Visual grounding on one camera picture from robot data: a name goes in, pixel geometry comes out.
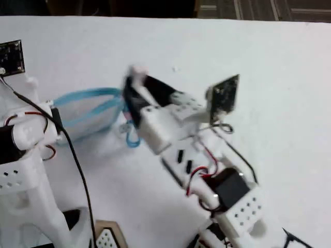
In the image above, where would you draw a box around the clear pouch with blue trim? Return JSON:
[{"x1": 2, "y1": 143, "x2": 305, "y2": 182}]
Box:
[{"x1": 50, "y1": 87, "x2": 142, "y2": 150}]

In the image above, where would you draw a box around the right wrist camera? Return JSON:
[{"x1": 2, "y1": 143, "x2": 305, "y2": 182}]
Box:
[{"x1": 205, "y1": 74, "x2": 240, "y2": 123}]

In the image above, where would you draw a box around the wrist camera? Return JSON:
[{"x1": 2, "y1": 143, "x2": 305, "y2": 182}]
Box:
[
  {"x1": 205, "y1": 74, "x2": 240, "y2": 123},
  {"x1": 0, "y1": 39, "x2": 26, "y2": 76}
]

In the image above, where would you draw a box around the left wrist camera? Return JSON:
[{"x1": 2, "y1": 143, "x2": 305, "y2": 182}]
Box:
[{"x1": 0, "y1": 39, "x2": 26, "y2": 76}]

